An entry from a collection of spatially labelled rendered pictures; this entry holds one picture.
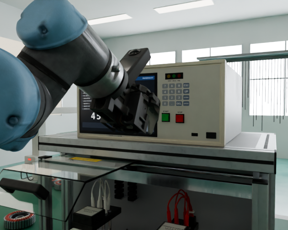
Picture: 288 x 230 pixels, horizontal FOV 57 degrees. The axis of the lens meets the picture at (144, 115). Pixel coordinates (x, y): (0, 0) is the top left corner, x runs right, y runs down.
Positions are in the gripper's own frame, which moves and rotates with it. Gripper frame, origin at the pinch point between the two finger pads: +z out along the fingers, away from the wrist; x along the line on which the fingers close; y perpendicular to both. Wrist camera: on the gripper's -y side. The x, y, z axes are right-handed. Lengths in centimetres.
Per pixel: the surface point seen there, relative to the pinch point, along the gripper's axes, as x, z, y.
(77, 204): -39, 33, 22
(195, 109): 7.7, 6.9, -5.1
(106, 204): -18.2, 18.7, 20.0
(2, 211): -82, 38, 30
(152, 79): -3.8, 3.4, -12.2
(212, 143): 11.9, 10.2, 2.3
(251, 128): -24, 595, -230
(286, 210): 40, 313, -20
